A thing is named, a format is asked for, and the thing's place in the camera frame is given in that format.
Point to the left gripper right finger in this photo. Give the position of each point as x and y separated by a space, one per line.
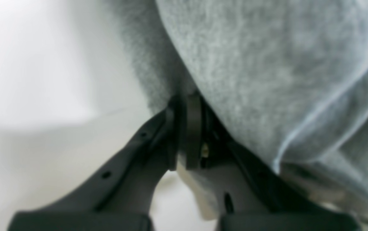
249 195

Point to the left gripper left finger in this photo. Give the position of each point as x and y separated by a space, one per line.
117 197

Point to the grey t-shirt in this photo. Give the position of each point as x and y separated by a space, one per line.
287 78

